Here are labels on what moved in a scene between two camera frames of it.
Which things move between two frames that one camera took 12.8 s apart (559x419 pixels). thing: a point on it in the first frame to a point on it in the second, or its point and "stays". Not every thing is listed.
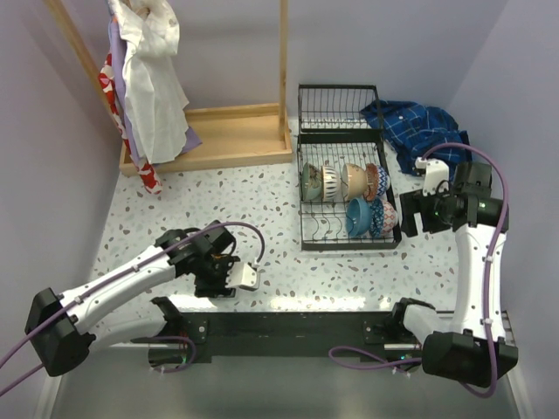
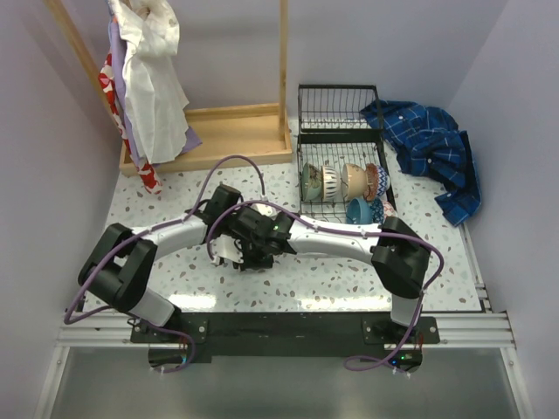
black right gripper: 413,202 to 249,264
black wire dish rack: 339,125 stays
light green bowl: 312,182 stays
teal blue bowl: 358,216 stays
